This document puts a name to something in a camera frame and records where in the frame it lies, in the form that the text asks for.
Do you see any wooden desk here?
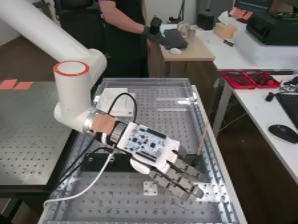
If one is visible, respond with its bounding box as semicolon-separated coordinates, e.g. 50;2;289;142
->
148;27;217;80

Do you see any clear box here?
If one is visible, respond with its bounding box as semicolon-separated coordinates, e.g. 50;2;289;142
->
38;77;248;224

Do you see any thin stick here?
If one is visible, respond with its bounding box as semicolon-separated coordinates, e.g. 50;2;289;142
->
196;111;213;157

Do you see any red tray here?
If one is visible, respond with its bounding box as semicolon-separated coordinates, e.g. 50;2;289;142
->
220;69;259;91
247;68;282;90

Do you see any black plate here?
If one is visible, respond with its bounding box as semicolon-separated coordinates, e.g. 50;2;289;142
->
82;146;211;184

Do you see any cardboard box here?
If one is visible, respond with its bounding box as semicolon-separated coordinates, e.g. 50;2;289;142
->
215;21;237;41

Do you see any black cable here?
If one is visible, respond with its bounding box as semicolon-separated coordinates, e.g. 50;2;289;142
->
47;133;116;198
106;92;139;125

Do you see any white cable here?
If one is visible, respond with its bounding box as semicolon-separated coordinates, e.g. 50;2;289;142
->
42;150;118;210

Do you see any black computer mouse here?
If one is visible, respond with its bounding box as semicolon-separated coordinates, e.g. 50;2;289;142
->
268;123;298;145

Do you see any small white box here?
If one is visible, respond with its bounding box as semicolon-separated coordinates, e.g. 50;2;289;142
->
98;87;137;118

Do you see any large black device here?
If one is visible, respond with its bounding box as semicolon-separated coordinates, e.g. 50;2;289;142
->
233;0;298;47

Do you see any white desk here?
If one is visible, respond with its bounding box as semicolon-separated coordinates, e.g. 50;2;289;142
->
228;74;298;186

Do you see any person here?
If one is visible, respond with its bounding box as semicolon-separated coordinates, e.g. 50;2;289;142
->
54;0;173;80

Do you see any small grey square part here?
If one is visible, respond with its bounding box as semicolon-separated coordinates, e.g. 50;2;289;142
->
143;181;160;196

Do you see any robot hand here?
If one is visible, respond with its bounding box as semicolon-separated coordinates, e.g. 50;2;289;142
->
116;121;213;202

